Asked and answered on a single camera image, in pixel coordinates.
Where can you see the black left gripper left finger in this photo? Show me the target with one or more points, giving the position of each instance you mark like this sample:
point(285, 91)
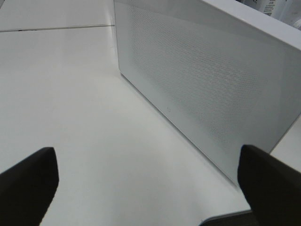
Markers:
point(28, 188)

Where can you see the white microwave door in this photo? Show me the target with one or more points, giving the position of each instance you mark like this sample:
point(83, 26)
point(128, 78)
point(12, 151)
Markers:
point(224, 74)

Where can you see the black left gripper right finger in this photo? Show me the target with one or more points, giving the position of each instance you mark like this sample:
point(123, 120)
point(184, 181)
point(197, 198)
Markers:
point(271, 187)

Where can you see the white microwave oven body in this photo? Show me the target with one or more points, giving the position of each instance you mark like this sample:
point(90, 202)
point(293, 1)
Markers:
point(286, 11)

